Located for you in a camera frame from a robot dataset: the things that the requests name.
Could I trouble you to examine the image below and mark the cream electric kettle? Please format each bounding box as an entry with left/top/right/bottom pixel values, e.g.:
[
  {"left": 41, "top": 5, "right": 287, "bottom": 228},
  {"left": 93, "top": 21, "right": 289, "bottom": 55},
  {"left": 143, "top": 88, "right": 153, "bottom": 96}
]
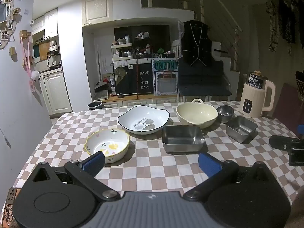
[{"left": 239, "top": 71, "right": 276, "bottom": 118}]

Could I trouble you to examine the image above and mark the floral yellow-rimmed ceramic bowl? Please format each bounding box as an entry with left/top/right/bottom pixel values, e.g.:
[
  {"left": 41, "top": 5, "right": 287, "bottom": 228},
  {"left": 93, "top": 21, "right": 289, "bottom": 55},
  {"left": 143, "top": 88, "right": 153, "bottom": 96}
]
[{"left": 85, "top": 128, "right": 130, "bottom": 164}]

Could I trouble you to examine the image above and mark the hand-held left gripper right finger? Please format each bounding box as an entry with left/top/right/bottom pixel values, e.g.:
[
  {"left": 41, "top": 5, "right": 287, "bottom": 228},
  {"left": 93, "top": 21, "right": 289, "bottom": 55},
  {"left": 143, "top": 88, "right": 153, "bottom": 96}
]
[{"left": 183, "top": 152, "right": 273, "bottom": 201}]

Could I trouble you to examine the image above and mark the white upper cabinet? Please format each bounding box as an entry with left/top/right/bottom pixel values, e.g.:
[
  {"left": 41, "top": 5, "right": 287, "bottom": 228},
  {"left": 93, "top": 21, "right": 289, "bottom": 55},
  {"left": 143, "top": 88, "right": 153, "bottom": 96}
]
[{"left": 82, "top": 0, "right": 113, "bottom": 26}]

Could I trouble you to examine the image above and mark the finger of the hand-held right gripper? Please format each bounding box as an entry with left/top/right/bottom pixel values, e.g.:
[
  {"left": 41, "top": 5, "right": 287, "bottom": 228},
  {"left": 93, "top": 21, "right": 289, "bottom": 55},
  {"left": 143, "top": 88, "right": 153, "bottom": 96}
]
[{"left": 269, "top": 135, "right": 304, "bottom": 151}]

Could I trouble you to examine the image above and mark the dark patterned curtain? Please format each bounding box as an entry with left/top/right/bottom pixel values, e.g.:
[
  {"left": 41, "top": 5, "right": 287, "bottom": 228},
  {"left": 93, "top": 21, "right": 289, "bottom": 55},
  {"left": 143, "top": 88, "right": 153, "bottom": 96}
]
[{"left": 265, "top": 0, "right": 304, "bottom": 54}]

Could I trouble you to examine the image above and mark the black vest with white trim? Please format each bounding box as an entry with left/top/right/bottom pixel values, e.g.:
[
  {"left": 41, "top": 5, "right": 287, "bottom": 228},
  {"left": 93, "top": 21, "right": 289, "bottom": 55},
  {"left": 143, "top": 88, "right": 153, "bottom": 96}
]
[{"left": 182, "top": 20, "right": 213, "bottom": 66}]

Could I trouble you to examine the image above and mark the stair railing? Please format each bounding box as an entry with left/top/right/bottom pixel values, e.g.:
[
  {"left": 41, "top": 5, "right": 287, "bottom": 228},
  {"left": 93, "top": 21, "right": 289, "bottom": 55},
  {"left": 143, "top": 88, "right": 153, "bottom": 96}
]
[{"left": 140, "top": 0, "right": 243, "bottom": 43}]

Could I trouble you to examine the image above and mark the cream bowl with handles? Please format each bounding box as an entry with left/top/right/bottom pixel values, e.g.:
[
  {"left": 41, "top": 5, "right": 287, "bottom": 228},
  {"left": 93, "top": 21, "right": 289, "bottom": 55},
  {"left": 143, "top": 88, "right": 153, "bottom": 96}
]
[{"left": 176, "top": 98, "right": 218, "bottom": 129}]

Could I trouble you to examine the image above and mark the white leaf-print plate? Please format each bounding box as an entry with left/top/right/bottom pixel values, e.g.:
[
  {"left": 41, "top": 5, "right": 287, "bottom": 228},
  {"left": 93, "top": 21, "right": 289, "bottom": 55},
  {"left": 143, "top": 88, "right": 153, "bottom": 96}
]
[{"left": 117, "top": 105, "right": 170, "bottom": 135}]

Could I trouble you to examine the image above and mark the dark round trash bin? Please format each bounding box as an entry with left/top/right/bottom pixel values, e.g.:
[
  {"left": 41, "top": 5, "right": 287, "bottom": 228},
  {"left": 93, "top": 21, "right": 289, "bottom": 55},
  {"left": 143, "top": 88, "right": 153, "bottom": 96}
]
[{"left": 88, "top": 101, "right": 103, "bottom": 111}]

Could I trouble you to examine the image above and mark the pink lanyard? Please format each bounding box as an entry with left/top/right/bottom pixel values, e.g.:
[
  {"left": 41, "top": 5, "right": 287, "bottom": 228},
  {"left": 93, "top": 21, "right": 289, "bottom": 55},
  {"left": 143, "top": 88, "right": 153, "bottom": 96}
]
[{"left": 20, "top": 30, "right": 40, "bottom": 93}]

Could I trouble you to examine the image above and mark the dark blue covered furniture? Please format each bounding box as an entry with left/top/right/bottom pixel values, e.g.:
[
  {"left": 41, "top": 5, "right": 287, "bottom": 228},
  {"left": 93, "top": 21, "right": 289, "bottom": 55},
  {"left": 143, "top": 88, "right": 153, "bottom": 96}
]
[{"left": 178, "top": 60, "right": 232, "bottom": 97}]

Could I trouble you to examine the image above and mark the checkered tablecloth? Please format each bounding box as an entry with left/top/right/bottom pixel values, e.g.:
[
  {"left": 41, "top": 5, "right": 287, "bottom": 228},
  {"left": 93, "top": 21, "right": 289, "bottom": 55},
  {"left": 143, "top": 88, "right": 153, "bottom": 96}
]
[{"left": 12, "top": 100, "right": 304, "bottom": 209}]

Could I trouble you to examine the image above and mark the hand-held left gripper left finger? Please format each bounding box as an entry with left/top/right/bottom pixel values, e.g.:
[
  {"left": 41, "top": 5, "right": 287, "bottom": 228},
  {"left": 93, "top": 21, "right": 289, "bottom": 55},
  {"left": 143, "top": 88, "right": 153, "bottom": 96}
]
[{"left": 30, "top": 151, "right": 121, "bottom": 201}]

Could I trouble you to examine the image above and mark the grey tray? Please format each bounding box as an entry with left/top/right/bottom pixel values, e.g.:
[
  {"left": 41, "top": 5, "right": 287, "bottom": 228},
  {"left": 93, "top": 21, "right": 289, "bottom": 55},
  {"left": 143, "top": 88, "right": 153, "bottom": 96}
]
[{"left": 94, "top": 81, "right": 110, "bottom": 100}]

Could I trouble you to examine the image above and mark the round steel bowl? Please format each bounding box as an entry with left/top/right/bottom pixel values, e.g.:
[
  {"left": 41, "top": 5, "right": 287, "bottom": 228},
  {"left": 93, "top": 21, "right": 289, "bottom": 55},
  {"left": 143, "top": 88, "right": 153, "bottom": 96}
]
[{"left": 217, "top": 105, "right": 235, "bottom": 124}]

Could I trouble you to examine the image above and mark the white kitchen floor cabinet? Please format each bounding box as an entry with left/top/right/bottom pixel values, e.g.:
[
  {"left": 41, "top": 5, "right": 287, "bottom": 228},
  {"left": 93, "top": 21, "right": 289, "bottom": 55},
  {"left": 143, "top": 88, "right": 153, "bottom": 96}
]
[{"left": 38, "top": 72, "right": 72, "bottom": 115}]

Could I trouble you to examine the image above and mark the small square steel container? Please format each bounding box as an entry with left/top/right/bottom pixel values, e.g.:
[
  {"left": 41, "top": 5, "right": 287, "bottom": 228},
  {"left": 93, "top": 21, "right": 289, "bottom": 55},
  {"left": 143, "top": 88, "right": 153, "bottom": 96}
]
[{"left": 226, "top": 115, "right": 258, "bottom": 144}]

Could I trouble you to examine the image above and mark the white shelf rack with bottles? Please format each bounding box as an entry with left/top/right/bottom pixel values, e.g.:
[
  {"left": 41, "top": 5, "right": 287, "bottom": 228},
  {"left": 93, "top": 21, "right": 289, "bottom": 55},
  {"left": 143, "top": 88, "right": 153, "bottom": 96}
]
[{"left": 111, "top": 43, "right": 133, "bottom": 61}]

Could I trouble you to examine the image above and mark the wall photo collage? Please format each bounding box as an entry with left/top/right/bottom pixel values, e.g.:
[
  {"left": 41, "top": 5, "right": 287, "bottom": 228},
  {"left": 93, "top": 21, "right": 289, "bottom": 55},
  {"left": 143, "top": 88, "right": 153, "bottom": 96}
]
[{"left": 0, "top": 0, "right": 22, "bottom": 50}]

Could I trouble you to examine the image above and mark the black lettered cabinet cloth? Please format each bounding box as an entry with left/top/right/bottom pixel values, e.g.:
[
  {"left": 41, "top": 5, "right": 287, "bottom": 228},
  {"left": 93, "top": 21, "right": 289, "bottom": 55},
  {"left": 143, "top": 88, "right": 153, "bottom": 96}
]
[{"left": 113, "top": 63, "right": 153, "bottom": 95}]

